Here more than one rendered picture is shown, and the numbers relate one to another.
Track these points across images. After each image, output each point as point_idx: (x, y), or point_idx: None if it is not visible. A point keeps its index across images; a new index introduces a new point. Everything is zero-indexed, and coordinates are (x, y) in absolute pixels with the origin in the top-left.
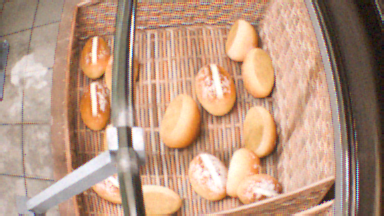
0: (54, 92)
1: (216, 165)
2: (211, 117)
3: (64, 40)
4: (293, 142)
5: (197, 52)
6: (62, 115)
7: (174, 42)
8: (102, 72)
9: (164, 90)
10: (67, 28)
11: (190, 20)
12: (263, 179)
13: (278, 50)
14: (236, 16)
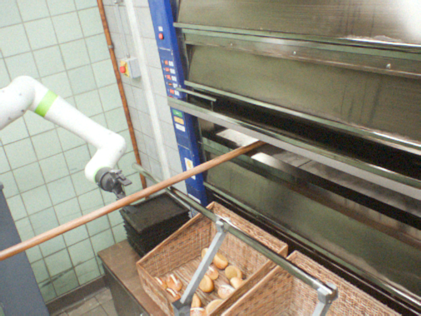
0: (146, 306)
1: (228, 285)
2: (213, 281)
3: (135, 289)
4: (250, 266)
5: (195, 269)
6: (156, 310)
7: (185, 270)
8: (166, 286)
9: None
10: (132, 285)
11: (186, 259)
12: None
13: (223, 248)
14: (200, 249)
